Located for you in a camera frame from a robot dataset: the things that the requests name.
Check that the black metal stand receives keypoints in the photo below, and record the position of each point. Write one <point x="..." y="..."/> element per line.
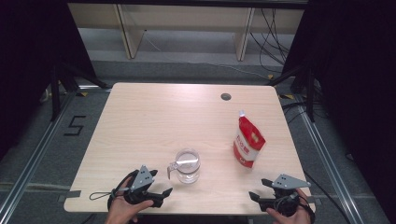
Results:
<point x="55" y="99"/>
<point x="309" y="102"/>

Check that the grey table grommet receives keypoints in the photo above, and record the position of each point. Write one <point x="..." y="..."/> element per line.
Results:
<point x="226" y="96"/>

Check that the clear glass jar with lid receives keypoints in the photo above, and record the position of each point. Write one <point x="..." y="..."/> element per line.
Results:
<point x="186" y="174"/>

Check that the person's left hand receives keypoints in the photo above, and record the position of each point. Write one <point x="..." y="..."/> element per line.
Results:
<point x="123" y="213"/>

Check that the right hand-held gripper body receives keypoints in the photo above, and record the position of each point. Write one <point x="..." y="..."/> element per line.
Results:
<point x="288" y="182"/>

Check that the red and white sugar bag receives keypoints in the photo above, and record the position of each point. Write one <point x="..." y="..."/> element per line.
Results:
<point x="246" y="146"/>

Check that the person's right hand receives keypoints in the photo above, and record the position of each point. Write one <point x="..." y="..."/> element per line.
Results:
<point x="303" y="214"/>

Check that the light wooden shelf unit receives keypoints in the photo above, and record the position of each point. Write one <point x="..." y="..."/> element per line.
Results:
<point x="186" y="17"/>

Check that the black curtain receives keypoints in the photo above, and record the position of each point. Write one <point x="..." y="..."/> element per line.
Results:
<point x="358" y="77"/>
<point x="25" y="62"/>

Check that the metal floor rail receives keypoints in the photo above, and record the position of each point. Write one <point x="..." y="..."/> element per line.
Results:
<point x="330" y="172"/>
<point x="32" y="161"/>

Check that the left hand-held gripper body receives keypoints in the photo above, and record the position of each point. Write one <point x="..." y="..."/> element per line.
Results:
<point x="141" y="179"/>

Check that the grey tape piece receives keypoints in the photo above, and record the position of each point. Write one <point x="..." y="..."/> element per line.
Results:
<point x="73" y="194"/>

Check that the yellow and black tape piece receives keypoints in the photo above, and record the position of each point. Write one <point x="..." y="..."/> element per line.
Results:
<point x="270" y="76"/>
<point x="286" y="96"/>
<point x="82" y="94"/>

